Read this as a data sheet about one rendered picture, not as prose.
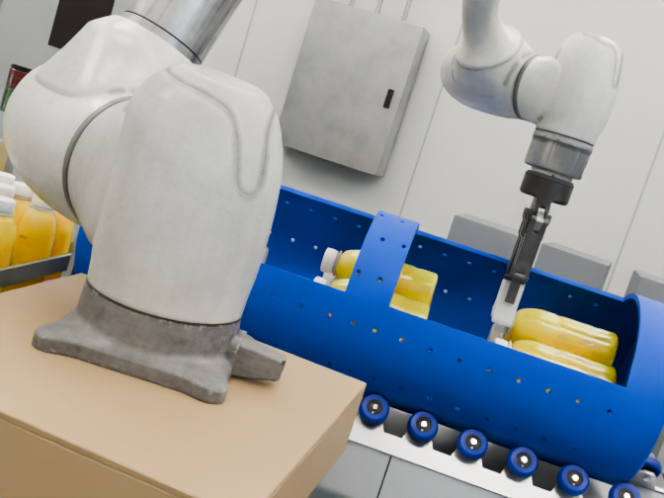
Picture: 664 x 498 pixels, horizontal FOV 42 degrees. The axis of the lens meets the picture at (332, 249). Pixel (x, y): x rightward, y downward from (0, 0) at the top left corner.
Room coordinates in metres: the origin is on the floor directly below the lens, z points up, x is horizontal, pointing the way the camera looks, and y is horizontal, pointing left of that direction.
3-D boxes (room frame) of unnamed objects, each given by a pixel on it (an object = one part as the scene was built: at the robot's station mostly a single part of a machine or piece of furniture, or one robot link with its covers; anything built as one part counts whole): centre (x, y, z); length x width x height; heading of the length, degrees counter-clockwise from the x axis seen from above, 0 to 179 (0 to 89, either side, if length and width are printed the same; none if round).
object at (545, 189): (1.32, -0.28, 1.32); 0.08 x 0.07 x 0.09; 173
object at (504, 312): (1.29, -0.28, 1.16); 0.03 x 0.01 x 0.07; 83
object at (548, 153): (1.32, -0.28, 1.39); 0.09 x 0.09 x 0.06
